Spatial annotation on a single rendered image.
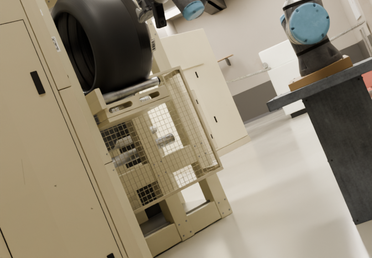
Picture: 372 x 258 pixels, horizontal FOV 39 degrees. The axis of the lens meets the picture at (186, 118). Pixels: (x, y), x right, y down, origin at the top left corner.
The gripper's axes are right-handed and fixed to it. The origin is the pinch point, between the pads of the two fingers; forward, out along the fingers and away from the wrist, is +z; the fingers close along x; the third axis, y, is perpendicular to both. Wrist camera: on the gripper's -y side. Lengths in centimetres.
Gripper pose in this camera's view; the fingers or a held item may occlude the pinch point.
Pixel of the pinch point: (141, 22)
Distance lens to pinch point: 242.1
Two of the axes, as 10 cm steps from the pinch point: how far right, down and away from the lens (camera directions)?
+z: -4.7, 3.4, 8.2
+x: -7.6, 3.1, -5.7
